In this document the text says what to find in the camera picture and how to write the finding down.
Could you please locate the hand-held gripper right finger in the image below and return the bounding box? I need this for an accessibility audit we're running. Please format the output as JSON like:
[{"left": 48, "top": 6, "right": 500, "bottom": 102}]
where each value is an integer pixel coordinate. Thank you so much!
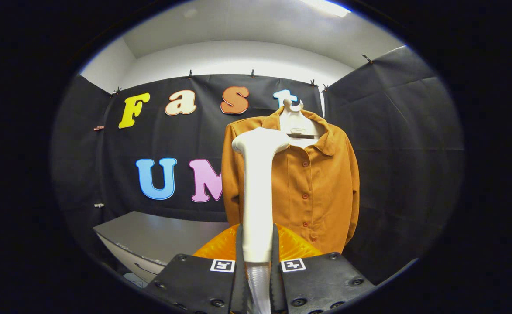
[{"left": 270, "top": 223, "right": 376, "bottom": 314}]

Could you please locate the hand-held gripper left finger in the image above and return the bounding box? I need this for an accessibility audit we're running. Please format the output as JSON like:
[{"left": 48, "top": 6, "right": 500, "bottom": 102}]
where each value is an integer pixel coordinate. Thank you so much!
[{"left": 144, "top": 223, "right": 248, "bottom": 314}]

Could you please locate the white garment steamer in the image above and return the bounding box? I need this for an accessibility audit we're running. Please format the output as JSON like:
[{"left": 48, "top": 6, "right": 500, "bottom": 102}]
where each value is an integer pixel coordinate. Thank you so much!
[{"left": 232, "top": 127, "right": 290, "bottom": 263}]

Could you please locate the orange button shirt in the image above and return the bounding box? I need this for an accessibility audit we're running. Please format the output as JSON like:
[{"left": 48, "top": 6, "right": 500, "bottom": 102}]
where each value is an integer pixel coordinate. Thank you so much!
[{"left": 221, "top": 107, "right": 360, "bottom": 254}]

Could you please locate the white plastic clothes hanger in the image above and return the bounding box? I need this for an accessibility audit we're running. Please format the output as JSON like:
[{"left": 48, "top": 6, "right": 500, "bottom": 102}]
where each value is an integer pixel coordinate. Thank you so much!
[{"left": 279, "top": 98, "right": 322, "bottom": 149}]

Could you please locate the grey drawer cabinet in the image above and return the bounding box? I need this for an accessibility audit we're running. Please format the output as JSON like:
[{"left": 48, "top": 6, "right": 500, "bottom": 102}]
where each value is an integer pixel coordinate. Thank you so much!
[{"left": 93, "top": 211, "right": 230, "bottom": 284}]

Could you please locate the black backdrop cloth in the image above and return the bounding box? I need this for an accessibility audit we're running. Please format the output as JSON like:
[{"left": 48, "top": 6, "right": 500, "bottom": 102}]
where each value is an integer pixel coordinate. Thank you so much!
[{"left": 51, "top": 46, "right": 465, "bottom": 286}]

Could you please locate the long ceiling light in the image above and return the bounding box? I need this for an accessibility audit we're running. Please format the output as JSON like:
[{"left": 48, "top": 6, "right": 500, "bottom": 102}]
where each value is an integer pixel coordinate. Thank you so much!
[{"left": 299, "top": 0, "right": 352, "bottom": 18}]

